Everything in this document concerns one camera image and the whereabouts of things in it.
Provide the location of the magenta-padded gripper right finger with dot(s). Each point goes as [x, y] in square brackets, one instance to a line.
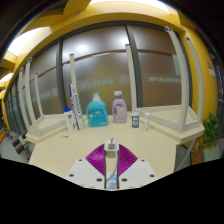
[131, 168]

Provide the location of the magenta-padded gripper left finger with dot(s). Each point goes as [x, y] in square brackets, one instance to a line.
[90, 170]

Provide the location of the white charger block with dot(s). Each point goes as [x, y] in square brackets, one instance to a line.
[111, 148]

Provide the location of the small blue-labelled jar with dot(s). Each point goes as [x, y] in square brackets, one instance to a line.
[135, 120]

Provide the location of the small slim white bottle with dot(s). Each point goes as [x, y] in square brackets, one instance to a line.
[147, 121]

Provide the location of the white bottle with blue cap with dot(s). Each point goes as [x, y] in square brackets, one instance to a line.
[70, 121]

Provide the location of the white metal desk legs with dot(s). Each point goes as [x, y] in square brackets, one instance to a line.
[185, 155]

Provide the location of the blue detergent bottle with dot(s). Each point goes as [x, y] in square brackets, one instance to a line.
[97, 115]

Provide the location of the purple detergent bottle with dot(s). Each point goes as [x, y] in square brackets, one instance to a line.
[119, 111]

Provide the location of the tall white toothpaste box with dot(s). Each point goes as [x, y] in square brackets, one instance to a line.
[76, 106]

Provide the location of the group of chairs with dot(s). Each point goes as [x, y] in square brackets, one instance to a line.
[20, 143]

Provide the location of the potted green plant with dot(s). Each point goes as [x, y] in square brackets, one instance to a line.
[210, 133]

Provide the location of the upturned white-legged table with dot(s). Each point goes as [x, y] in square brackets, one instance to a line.
[30, 100]
[183, 83]

